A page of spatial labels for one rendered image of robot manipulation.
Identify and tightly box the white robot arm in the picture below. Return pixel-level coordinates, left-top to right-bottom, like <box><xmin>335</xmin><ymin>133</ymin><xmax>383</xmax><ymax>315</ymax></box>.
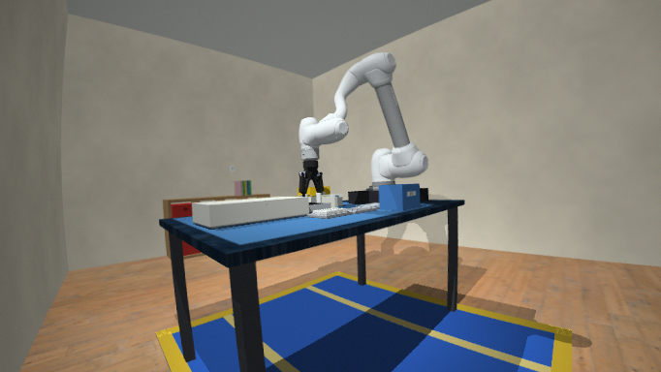
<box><xmin>299</xmin><ymin>52</ymin><xmax>428</xmax><ymax>191</ymax></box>

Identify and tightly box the blue open-top bin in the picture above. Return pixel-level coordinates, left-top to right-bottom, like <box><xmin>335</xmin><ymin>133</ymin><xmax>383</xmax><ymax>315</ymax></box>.
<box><xmin>379</xmin><ymin>183</ymin><xmax>421</xmax><ymax>211</ymax></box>

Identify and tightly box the yellow open bin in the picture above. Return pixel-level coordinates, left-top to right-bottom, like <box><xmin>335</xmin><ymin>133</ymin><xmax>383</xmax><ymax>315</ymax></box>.
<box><xmin>298</xmin><ymin>186</ymin><xmax>331</xmax><ymax>196</ymax></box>

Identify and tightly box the blue bench mat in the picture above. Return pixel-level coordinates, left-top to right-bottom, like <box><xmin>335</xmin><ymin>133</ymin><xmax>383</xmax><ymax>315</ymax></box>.
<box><xmin>173</xmin><ymin>208</ymin><xmax>418</xmax><ymax>246</ymax></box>

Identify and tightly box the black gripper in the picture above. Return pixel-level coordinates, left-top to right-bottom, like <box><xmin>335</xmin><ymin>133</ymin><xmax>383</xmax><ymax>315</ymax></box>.
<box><xmin>299</xmin><ymin>161</ymin><xmax>324</xmax><ymax>203</ymax></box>

